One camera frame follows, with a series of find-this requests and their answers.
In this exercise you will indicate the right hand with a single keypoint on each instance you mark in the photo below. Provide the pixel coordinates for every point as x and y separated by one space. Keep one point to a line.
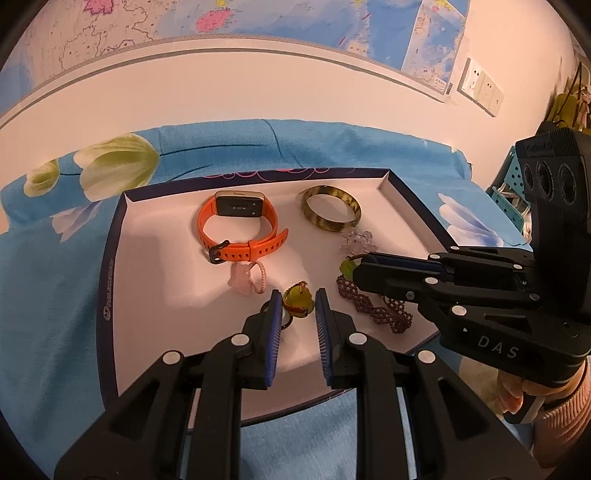
512 390

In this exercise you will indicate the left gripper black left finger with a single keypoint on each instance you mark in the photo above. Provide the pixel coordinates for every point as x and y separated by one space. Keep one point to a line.
244 360

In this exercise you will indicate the orange smartwatch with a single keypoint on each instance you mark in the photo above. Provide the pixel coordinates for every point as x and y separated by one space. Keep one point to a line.
239 226

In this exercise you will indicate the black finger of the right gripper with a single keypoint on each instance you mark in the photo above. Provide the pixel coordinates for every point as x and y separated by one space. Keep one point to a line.
403 262
393 283

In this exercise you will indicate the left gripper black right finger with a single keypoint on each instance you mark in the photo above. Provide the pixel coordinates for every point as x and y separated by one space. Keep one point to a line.
352 359

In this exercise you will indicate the green glass pendant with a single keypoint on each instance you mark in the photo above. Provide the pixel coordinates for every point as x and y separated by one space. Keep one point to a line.
349 264

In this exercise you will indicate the blue floral bedsheet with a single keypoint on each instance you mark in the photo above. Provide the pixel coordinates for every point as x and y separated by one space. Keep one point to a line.
52 251

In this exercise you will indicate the colourful wall map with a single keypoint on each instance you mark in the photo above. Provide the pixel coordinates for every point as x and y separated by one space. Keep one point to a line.
420 39

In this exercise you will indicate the white wall socket panel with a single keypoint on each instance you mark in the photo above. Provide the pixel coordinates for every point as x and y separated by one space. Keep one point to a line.
476 85

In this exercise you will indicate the white tray with navy rim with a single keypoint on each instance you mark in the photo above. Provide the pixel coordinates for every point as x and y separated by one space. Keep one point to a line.
159 292

